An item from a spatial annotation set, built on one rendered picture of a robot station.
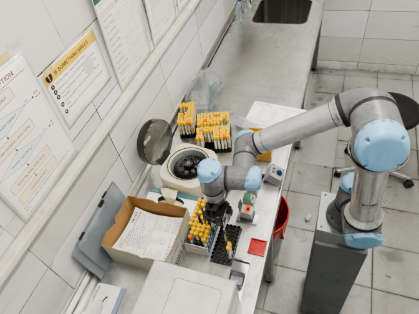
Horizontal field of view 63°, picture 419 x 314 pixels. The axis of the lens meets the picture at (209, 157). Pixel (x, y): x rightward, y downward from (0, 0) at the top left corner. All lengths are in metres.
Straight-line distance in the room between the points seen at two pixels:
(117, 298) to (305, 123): 0.93
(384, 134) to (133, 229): 1.06
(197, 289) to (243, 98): 1.27
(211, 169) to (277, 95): 1.14
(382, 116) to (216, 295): 0.66
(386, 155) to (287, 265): 1.60
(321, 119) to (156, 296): 0.70
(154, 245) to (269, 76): 1.28
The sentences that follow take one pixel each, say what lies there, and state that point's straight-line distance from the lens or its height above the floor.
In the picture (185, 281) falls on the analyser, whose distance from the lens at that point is 1.10.
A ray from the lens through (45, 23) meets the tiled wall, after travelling 1.18.
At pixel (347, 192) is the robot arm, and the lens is 1.27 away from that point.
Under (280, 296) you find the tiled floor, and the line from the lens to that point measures 2.31.
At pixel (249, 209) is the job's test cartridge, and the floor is 0.95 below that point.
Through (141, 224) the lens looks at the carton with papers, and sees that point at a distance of 1.53.
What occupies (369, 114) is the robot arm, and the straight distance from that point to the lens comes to 0.91.
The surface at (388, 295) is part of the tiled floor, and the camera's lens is 2.43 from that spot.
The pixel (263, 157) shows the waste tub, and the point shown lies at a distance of 1.69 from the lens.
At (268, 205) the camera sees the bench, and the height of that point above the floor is 0.87.
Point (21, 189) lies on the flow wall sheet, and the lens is 1.15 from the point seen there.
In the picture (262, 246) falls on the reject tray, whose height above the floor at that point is 0.88.
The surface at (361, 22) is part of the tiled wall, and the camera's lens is 3.57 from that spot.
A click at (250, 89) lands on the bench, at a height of 0.88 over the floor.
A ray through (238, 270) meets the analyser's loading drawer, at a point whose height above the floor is 0.92.
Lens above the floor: 2.18
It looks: 48 degrees down
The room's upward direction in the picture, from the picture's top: 11 degrees counter-clockwise
